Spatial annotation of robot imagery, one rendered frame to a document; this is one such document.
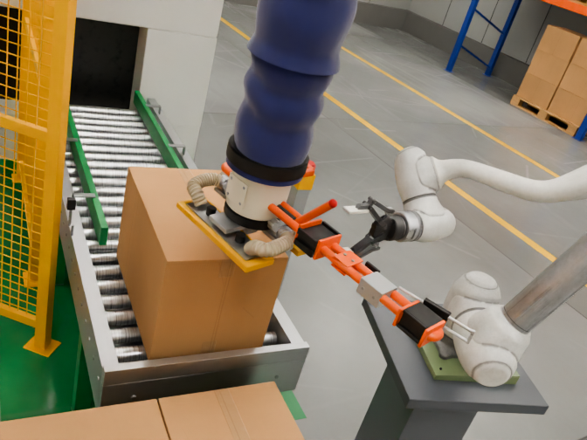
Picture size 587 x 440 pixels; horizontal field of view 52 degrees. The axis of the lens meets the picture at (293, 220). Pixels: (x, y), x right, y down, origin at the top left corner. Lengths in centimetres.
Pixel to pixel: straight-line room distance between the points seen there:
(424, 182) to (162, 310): 88
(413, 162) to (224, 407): 94
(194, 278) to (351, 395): 133
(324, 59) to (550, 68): 832
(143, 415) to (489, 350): 101
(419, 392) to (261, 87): 103
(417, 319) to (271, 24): 75
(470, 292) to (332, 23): 97
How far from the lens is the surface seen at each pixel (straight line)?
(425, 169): 180
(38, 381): 272
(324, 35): 143
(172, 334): 197
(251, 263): 159
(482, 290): 196
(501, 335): 182
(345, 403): 290
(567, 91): 950
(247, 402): 198
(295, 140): 153
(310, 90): 148
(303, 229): 154
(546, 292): 179
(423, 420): 220
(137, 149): 338
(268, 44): 146
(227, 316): 199
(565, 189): 183
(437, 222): 178
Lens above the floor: 195
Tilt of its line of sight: 28 degrees down
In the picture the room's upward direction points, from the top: 16 degrees clockwise
